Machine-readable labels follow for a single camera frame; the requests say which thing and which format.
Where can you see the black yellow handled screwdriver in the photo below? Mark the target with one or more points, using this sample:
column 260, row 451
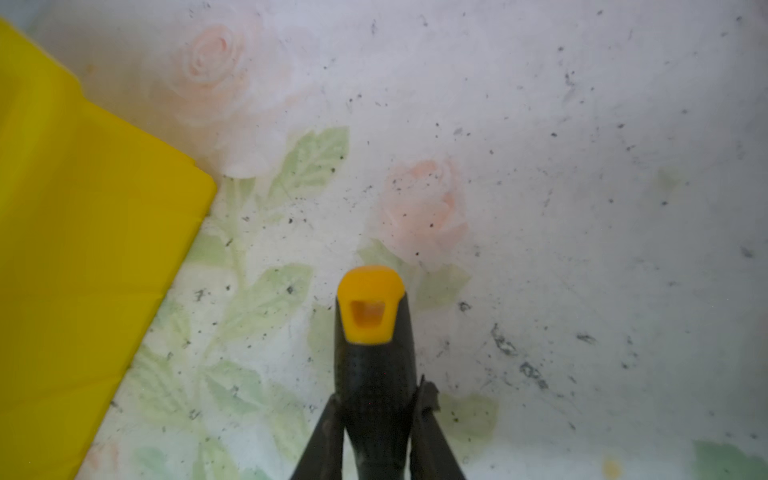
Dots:
column 375, row 369

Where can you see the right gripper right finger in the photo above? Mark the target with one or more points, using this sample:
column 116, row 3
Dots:
column 431, row 457

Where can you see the yellow plastic bin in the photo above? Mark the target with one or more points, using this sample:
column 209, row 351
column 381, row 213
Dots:
column 96, row 219

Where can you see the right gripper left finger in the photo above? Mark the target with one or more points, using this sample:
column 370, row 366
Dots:
column 322, row 458

